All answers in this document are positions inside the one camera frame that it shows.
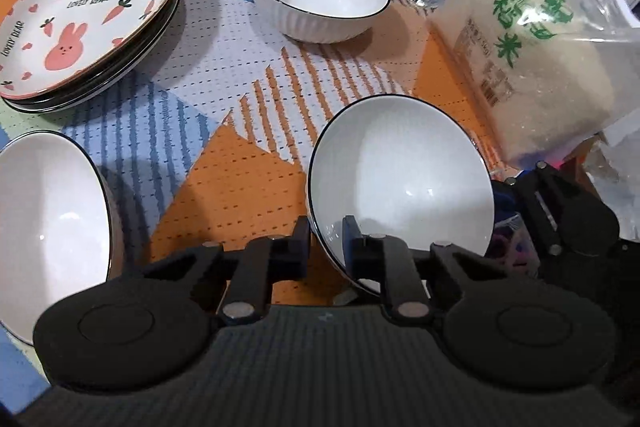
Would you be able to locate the large white sun plate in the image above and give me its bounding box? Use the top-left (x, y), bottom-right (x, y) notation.
top-left (4, 0), bottom-right (187, 114)

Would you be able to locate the large white bowl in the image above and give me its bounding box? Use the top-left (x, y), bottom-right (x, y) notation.
top-left (0, 130), bottom-right (125, 349)

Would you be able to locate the white pink rabbit plate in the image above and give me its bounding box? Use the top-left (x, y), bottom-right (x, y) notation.
top-left (0, 0), bottom-right (179, 100)

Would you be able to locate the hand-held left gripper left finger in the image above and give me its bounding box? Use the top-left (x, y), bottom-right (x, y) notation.
top-left (144, 215), bottom-right (312, 326)

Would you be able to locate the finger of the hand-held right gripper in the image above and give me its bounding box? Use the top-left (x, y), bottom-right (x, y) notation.
top-left (492, 161), bottom-right (568, 258)

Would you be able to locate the clear plastic bag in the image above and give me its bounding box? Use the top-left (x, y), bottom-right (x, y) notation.
top-left (582, 107), bottom-right (640, 238)

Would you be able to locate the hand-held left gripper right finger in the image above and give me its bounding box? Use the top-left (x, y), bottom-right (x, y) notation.
top-left (342, 215), bottom-right (494, 327)

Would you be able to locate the pink plastic toy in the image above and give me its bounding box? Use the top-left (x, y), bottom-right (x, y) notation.
top-left (487, 212), bottom-right (538, 280)

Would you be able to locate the blue fried egg plate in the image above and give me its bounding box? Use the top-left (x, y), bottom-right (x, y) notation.
top-left (2, 0), bottom-right (183, 106)

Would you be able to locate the clear bag of rice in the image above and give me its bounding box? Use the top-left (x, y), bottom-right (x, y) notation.
top-left (429, 0), bottom-right (640, 170)

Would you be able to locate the colourful checked tablecloth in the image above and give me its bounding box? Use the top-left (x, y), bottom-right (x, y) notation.
top-left (0, 0), bottom-right (521, 408)

